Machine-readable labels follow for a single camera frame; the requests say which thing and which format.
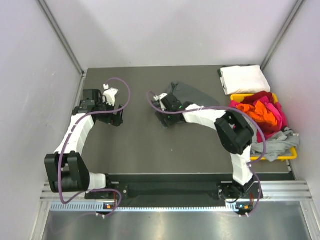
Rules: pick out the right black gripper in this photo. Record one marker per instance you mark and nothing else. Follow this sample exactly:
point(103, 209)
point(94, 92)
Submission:
point(162, 116)

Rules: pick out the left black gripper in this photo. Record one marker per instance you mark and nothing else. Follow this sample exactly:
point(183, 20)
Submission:
point(114, 120)

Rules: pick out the dark grey t shirt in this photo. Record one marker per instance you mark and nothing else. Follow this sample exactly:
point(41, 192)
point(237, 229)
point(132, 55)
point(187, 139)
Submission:
point(187, 93)

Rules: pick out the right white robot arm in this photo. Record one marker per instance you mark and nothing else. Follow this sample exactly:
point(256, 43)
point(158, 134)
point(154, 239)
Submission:
point(234, 132)

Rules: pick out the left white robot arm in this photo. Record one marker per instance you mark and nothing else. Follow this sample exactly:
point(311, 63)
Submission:
point(66, 167)

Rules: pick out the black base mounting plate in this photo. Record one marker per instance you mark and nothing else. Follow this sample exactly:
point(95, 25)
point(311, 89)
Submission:
point(176, 190)

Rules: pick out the yellow plastic basket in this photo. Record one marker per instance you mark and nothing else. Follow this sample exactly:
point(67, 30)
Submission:
point(239, 98)

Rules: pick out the folded white t shirt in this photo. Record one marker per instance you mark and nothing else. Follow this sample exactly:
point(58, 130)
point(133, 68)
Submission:
point(243, 80)

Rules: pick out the dark red t shirt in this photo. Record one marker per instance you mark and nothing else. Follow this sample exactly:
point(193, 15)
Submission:
point(263, 96)

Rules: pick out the orange t shirt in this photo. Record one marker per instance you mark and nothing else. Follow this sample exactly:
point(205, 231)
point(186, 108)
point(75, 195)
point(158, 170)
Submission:
point(259, 113)

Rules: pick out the pink t shirt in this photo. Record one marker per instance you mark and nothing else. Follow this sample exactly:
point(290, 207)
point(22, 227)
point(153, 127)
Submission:
point(267, 130)

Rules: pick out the light grey t shirt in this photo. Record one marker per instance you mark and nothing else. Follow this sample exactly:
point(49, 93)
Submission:
point(282, 144)

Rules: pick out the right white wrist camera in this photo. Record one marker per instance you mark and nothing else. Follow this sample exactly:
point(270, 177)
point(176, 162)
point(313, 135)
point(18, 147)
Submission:
point(158, 101)

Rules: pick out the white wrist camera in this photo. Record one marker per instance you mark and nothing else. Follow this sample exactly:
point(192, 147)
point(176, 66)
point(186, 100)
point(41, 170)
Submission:
point(109, 95)
point(158, 101)

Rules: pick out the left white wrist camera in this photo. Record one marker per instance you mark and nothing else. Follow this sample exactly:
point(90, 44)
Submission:
point(109, 95)

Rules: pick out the slotted grey cable duct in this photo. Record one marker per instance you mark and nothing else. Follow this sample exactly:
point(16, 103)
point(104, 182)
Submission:
point(106, 207)

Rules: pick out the left aluminium corner post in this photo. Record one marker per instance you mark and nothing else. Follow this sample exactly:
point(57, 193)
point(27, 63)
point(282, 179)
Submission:
point(60, 35)

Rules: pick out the aluminium corner post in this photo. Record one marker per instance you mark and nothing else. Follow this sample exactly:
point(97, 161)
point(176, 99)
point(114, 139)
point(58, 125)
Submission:
point(60, 35)
point(293, 13)

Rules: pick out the right aluminium corner post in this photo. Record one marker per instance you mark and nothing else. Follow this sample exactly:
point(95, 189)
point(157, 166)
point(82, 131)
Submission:
point(293, 13)

